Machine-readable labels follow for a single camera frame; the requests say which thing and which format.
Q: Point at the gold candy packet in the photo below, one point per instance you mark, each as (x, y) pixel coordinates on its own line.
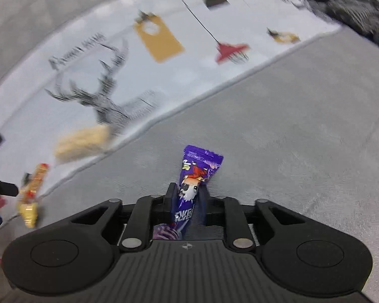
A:
(31, 189)

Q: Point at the beige cracker packet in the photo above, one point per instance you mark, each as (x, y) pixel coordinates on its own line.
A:
(82, 143)

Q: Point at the dark fleece blanket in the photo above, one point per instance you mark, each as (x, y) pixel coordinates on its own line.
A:
(350, 6)

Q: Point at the purple snack packet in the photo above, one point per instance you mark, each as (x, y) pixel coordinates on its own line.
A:
(195, 170)

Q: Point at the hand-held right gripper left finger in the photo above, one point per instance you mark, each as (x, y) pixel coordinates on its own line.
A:
(169, 202)

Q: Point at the printed grey duvet cover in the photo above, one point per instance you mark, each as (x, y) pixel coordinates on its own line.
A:
(177, 69)

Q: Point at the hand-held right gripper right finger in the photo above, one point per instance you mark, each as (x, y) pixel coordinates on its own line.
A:
(205, 208)

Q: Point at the grey bed sheet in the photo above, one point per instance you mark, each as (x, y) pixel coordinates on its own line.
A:
(287, 132)

